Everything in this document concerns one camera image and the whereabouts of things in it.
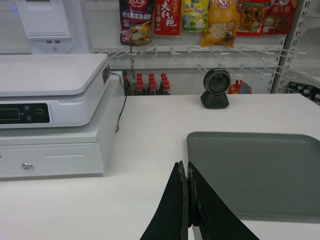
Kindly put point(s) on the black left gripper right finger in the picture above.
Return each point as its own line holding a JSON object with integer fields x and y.
{"x": 209, "y": 216}

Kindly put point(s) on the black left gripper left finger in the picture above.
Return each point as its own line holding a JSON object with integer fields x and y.
{"x": 171, "y": 218}

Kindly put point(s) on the grey rectangular serving tray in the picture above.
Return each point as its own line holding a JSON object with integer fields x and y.
{"x": 261, "y": 176}

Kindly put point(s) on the white checkout counter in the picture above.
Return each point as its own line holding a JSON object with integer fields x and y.
{"x": 152, "y": 136}

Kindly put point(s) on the white cash drawer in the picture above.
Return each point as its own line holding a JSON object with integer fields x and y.
{"x": 34, "y": 152}

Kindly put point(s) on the red spout pouch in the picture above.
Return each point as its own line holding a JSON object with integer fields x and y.
{"x": 239, "y": 87}

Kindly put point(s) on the black round barcode scanner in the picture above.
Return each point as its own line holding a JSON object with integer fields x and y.
{"x": 216, "y": 82}

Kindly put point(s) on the white slotted shelf upright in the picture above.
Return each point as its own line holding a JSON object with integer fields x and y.
{"x": 285, "y": 73}

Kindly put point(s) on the white cash register scale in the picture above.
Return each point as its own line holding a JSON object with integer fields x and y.
{"x": 51, "y": 90}

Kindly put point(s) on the yellow dried fungus bag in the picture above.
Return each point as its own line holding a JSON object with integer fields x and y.
{"x": 222, "y": 24}

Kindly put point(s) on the red dahongpao seasoning bag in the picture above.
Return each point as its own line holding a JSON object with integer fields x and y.
{"x": 167, "y": 18}

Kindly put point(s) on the green yellow snack bag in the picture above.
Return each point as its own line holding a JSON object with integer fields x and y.
{"x": 195, "y": 15}

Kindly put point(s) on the purple hotpot seasoning bag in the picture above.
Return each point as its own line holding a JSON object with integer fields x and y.
{"x": 135, "y": 22}

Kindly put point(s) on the red dried goods bag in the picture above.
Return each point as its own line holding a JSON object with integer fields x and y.
{"x": 251, "y": 17}

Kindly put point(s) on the red pepper bag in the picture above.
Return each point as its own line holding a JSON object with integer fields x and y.
{"x": 278, "y": 17}

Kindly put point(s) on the white receipt printer display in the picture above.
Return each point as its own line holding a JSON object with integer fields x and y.
{"x": 55, "y": 26}

